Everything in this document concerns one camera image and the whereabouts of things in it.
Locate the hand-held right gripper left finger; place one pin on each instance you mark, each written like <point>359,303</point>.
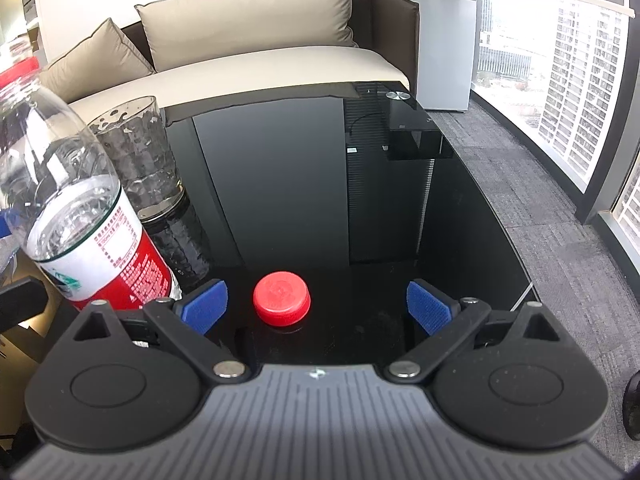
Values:
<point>205,305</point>

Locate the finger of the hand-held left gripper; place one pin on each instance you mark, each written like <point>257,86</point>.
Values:
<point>22,305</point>

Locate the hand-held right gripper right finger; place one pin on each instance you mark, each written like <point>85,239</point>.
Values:
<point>429,306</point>

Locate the red bottle cap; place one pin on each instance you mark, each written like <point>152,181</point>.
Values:
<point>281,299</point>

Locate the clear plastic water bottle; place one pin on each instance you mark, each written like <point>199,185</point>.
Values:
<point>75,210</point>

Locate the textured glass cup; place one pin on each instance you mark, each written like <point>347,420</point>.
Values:
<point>142,160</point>

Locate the round metal table knob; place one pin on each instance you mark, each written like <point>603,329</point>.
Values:
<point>397,95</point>

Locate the dark round object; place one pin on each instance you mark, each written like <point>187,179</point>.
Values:
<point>632,405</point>

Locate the small beige cushion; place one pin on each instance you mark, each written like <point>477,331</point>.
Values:
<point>95,67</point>

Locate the brown sofa with beige seat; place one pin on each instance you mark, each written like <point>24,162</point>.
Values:
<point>280,67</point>

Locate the silver refrigerator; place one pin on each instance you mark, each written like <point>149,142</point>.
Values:
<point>440,40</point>

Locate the large beige cushion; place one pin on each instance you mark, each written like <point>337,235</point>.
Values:
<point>245,15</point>

